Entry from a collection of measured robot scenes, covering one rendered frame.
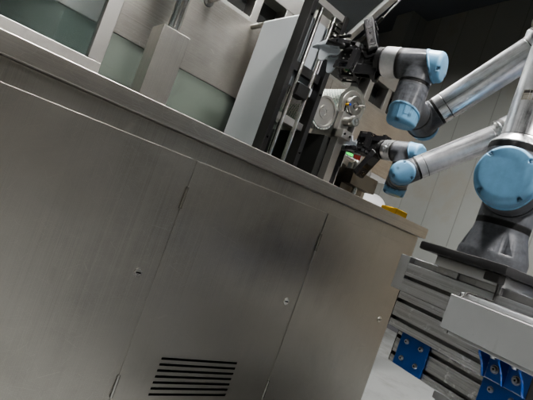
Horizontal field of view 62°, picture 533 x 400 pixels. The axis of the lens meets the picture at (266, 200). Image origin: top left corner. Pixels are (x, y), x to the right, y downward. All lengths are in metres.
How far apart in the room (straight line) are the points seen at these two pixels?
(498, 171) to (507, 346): 0.33
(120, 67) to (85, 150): 0.69
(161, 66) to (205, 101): 0.41
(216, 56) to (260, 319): 1.00
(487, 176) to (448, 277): 0.27
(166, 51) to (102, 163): 0.52
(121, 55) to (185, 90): 0.26
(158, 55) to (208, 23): 0.44
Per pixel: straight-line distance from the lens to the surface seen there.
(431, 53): 1.15
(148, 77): 1.39
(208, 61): 1.78
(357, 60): 1.23
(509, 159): 0.98
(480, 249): 1.09
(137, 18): 1.68
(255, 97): 1.63
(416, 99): 1.12
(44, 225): 1.01
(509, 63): 1.25
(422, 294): 1.16
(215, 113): 1.79
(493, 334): 0.91
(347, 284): 1.56
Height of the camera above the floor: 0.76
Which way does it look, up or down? 1 degrees up
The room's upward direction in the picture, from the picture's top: 20 degrees clockwise
